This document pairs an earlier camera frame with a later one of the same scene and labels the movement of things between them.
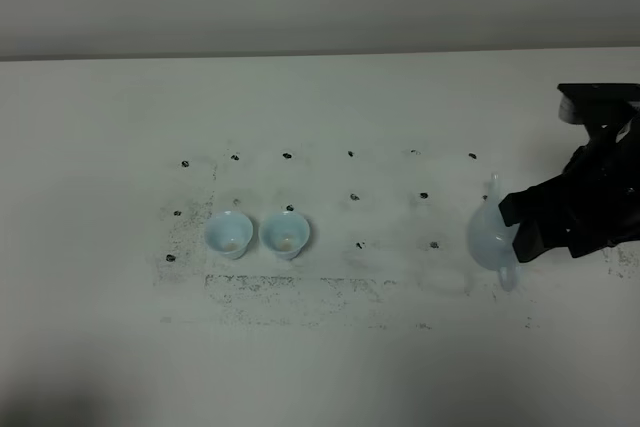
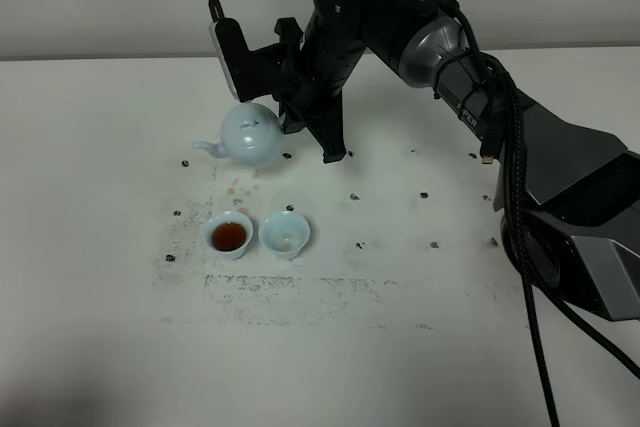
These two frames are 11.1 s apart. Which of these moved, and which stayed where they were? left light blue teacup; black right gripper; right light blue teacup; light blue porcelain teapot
Moved: light blue porcelain teapot; black right gripper
Stayed: right light blue teacup; left light blue teacup
